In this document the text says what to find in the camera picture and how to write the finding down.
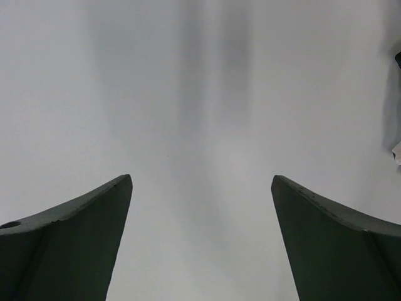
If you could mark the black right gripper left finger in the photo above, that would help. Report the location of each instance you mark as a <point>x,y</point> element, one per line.
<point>67,252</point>

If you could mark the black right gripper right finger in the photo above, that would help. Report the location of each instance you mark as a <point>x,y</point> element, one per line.
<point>335,252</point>

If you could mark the white t shirt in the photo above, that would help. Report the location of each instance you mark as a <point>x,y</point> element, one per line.
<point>396,152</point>

